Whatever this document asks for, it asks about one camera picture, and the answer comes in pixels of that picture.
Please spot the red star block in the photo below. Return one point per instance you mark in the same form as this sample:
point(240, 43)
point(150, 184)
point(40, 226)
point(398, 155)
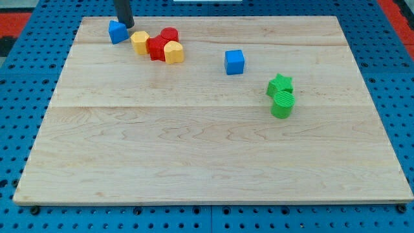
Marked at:
point(156, 47)

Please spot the light wooden board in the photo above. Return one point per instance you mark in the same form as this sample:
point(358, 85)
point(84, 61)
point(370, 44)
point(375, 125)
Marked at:
point(123, 130)

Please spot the red circle block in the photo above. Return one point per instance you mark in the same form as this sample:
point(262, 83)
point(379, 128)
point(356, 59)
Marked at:
point(170, 34)

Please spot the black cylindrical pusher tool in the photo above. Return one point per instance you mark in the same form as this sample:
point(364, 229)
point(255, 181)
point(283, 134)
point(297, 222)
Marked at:
point(124, 12)

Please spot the yellow hexagon block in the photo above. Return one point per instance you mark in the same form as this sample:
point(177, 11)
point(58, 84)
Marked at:
point(139, 42)

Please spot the blue cube block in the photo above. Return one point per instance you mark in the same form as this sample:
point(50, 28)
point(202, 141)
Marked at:
point(234, 62)

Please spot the green cylinder block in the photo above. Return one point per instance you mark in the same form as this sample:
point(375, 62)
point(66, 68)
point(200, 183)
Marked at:
point(283, 103)

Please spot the yellow heart block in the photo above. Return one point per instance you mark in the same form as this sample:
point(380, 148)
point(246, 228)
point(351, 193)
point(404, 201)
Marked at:
point(173, 52)

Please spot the green star block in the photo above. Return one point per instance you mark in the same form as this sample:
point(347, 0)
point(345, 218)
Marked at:
point(279, 83)

